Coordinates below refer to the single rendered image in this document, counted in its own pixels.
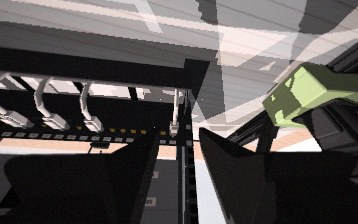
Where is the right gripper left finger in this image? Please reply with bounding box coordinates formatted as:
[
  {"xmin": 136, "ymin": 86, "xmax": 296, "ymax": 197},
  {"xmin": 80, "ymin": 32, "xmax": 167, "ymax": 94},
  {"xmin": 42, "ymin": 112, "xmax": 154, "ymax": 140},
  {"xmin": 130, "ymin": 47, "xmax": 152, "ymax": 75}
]
[{"xmin": 4, "ymin": 127, "xmax": 160, "ymax": 224}]

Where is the white network cable with plug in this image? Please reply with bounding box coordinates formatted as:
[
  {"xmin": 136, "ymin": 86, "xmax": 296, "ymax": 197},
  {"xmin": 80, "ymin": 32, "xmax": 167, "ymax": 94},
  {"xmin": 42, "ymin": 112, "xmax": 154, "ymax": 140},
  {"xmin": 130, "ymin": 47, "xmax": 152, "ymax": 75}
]
[
  {"xmin": 169, "ymin": 89, "xmax": 179, "ymax": 137},
  {"xmin": 80, "ymin": 81, "xmax": 104, "ymax": 133},
  {"xmin": 0, "ymin": 72, "xmax": 34, "ymax": 129}
]

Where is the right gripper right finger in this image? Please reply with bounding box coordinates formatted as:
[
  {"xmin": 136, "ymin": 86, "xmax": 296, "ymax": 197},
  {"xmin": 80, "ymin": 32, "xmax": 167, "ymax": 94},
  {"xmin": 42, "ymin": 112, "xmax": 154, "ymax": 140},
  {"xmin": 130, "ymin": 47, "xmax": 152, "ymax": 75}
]
[{"xmin": 198, "ymin": 127, "xmax": 357, "ymax": 224}]

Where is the black patch panel rack frame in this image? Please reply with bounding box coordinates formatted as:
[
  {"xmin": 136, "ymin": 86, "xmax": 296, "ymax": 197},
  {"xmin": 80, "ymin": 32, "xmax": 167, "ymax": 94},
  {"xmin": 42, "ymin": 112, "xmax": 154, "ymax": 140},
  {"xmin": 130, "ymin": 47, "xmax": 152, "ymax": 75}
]
[{"xmin": 0, "ymin": 58, "xmax": 210, "ymax": 224}]

